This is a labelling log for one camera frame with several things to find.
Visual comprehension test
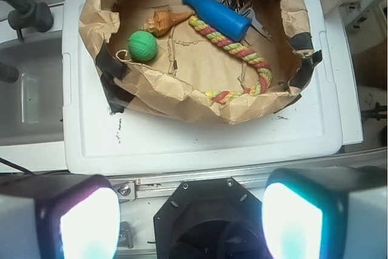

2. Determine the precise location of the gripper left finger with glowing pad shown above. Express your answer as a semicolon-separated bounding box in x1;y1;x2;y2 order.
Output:
1;174;121;258

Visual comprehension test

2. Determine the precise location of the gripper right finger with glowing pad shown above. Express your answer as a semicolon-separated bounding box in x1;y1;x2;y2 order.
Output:
262;166;387;258

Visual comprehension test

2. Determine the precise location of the white plastic bin lid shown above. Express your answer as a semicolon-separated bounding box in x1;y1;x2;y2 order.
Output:
62;0;363;176

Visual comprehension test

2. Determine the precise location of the white sink basin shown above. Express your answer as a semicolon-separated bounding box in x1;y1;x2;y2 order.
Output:
1;31;64;146

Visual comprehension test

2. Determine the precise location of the black mounting plate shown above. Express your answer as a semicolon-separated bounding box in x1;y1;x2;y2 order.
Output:
153;177;271;258

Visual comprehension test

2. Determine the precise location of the green dimpled ball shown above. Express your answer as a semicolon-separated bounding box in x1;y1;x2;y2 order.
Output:
128;30;158;61

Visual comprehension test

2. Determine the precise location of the brown paper bag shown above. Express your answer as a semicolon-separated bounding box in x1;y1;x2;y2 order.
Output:
79;0;322;124

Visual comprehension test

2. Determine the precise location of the dark grey faucet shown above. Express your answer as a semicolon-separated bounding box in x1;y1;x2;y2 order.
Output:
1;0;54;42

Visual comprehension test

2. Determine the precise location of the blue plastic bottle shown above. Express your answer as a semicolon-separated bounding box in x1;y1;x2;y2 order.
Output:
182;0;250;41

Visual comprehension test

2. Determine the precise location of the orange seashell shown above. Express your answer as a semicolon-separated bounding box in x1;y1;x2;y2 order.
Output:
141;10;195;37

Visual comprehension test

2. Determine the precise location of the metal key bunch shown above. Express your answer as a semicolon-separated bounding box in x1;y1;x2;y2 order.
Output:
221;0;273;41

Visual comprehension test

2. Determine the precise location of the metal corner bracket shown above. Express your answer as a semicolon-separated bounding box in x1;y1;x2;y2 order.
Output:
113;181;136;203

